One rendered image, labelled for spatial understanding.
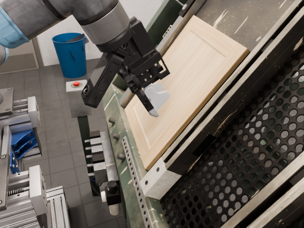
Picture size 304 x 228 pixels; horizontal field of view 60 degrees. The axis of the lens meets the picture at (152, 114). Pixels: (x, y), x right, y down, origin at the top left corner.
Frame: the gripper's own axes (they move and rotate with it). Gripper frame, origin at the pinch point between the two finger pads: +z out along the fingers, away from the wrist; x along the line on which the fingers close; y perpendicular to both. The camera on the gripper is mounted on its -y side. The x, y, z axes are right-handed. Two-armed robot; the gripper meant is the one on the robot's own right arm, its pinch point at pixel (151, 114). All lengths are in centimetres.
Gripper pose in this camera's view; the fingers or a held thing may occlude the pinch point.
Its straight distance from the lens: 58.1
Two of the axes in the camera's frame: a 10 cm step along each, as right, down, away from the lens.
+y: 8.3, -5.6, 0.1
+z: 4.3, 6.4, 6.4
